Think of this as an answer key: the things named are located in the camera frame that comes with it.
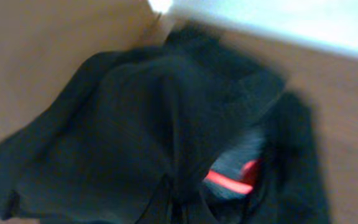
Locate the black garment pile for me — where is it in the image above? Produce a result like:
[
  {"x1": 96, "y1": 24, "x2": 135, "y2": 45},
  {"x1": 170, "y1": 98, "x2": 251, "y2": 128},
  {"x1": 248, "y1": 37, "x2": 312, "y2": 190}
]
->
[{"x1": 0, "y1": 26, "x2": 331, "y2": 224}]

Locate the red and grey garment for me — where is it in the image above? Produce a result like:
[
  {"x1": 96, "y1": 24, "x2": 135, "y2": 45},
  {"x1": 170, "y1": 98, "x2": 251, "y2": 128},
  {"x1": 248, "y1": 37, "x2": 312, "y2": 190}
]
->
[{"x1": 203, "y1": 127, "x2": 265, "y2": 202}]

